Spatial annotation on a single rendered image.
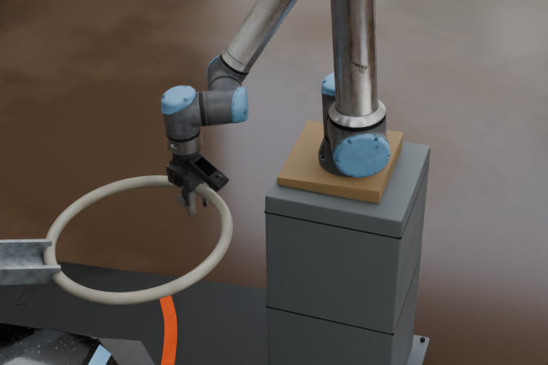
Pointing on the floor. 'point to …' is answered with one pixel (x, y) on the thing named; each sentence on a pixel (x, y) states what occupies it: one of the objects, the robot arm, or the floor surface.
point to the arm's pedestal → (346, 271)
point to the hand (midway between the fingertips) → (200, 208)
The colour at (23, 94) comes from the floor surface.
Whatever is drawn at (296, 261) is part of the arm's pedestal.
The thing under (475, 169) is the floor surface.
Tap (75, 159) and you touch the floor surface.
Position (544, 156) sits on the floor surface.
